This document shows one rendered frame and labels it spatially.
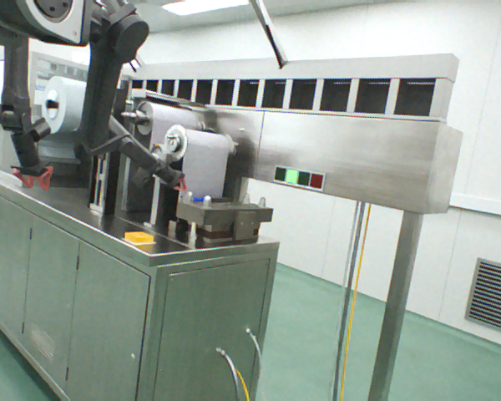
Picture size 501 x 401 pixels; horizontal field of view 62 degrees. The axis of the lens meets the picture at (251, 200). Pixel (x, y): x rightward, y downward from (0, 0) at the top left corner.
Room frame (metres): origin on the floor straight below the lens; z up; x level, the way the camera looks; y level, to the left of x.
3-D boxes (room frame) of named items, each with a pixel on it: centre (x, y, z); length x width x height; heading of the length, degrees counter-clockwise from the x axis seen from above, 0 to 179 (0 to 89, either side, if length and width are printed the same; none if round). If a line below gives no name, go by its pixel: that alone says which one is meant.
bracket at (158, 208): (1.68, 0.39, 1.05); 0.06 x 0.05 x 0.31; 139
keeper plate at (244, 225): (1.64, 0.01, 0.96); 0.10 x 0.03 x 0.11; 139
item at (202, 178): (1.74, 0.21, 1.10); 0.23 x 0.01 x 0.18; 139
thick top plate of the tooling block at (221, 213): (1.69, 0.09, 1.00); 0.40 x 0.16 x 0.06; 139
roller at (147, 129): (1.95, 0.43, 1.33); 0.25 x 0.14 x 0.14; 139
